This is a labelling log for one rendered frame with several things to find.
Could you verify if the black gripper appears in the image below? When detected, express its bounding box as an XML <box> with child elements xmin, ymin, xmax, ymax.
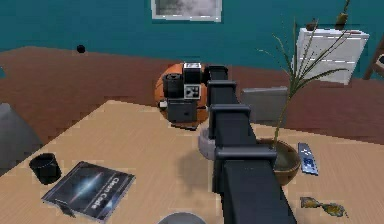
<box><xmin>161</xmin><ymin>73</ymin><xmax>199</xmax><ymax>131</ymax></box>

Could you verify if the orange basketball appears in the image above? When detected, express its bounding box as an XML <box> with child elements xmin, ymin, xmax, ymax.
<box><xmin>153</xmin><ymin>62</ymin><xmax>210</xmax><ymax>130</ymax></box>

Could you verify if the light wooden dining table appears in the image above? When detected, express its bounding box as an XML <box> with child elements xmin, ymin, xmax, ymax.
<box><xmin>0</xmin><ymin>99</ymin><xmax>384</xmax><ymax>224</ymax></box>

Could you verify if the pale grey round bowl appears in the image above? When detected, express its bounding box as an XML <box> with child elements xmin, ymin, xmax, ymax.
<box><xmin>197</xmin><ymin>127</ymin><xmax>218</xmax><ymax>162</ymax></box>

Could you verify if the grey chair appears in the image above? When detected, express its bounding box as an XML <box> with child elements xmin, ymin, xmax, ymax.
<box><xmin>240</xmin><ymin>86</ymin><xmax>290</xmax><ymax>127</ymax></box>

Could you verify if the grey round plate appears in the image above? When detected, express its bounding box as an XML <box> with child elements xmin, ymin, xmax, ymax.
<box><xmin>157</xmin><ymin>211</ymin><xmax>208</xmax><ymax>224</ymax></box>

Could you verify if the house plant in brown bowl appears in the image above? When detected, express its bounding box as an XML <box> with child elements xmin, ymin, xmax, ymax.
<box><xmin>255</xmin><ymin>19</ymin><xmax>352</xmax><ymax>187</ymax></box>

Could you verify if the dark blue book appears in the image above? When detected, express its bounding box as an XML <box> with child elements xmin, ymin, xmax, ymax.
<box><xmin>41</xmin><ymin>160</ymin><xmax>137</xmax><ymax>223</ymax></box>

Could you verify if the blue-grey remote control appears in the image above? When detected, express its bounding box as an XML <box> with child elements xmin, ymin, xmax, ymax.
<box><xmin>297</xmin><ymin>142</ymin><xmax>319</xmax><ymax>177</ymax></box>

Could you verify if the black cup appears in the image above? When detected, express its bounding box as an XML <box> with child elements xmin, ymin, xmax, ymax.
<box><xmin>28</xmin><ymin>152</ymin><xmax>63</xmax><ymax>186</ymax></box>

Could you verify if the small brown object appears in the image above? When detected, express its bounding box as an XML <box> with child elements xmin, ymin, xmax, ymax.
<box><xmin>305</xmin><ymin>19</ymin><xmax>319</xmax><ymax>32</ymax></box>

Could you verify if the white chest of drawers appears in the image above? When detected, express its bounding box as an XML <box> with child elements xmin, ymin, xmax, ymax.
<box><xmin>292</xmin><ymin>27</ymin><xmax>371</xmax><ymax>86</ymax></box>

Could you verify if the yellow-grey crumpled thing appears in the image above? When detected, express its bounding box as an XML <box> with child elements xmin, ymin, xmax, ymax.
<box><xmin>299</xmin><ymin>195</ymin><xmax>349</xmax><ymax>218</ymax></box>

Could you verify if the brown vase with twig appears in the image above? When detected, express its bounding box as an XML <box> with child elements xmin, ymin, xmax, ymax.
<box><xmin>334</xmin><ymin>0</ymin><xmax>352</xmax><ymax>30</ymax></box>

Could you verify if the brown wooden shelf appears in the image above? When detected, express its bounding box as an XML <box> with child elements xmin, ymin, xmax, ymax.
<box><xmin>362</xmin><ymin>34</ymin><xmax>384</xmax><ymax>82</ymax></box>

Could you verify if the white framed wall picture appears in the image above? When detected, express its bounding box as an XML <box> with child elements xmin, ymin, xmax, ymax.
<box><xmin>150</xmin><ymin>0</ymin><xmax>223</xmax><ymax>23</ymax></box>

